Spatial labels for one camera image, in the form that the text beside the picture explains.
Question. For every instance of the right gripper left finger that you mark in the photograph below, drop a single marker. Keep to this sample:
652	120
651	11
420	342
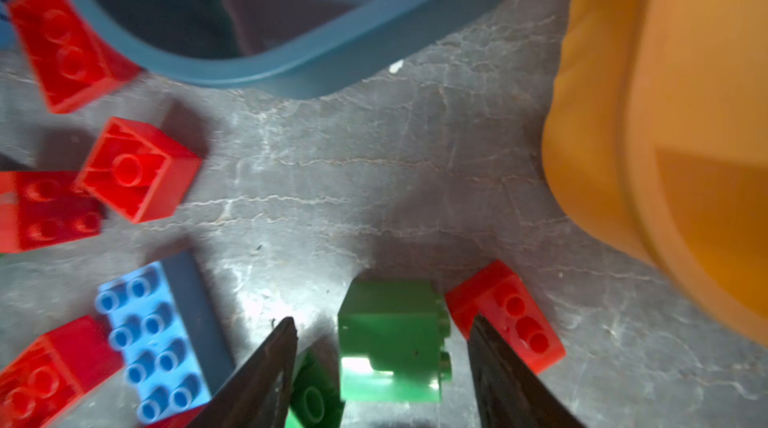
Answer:
258	394

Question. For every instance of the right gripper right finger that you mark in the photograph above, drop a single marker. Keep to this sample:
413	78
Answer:
507	392

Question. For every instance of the green brick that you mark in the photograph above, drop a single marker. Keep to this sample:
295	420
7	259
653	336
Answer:
392	336
315	400

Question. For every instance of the red long brick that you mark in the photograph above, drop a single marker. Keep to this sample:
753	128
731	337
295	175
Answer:
180	420
56	372

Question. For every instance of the blue long brick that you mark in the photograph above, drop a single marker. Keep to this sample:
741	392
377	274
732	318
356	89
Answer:
163	324

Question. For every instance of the small red brick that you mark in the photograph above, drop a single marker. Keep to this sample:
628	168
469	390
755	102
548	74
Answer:
138	171

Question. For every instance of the red square brick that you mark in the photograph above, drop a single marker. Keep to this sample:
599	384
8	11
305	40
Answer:
45	208

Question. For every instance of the yellow plastic bin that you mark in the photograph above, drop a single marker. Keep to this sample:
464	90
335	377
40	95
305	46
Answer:
656	143

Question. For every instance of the teal plastic bin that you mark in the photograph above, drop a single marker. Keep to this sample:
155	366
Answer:
297	49

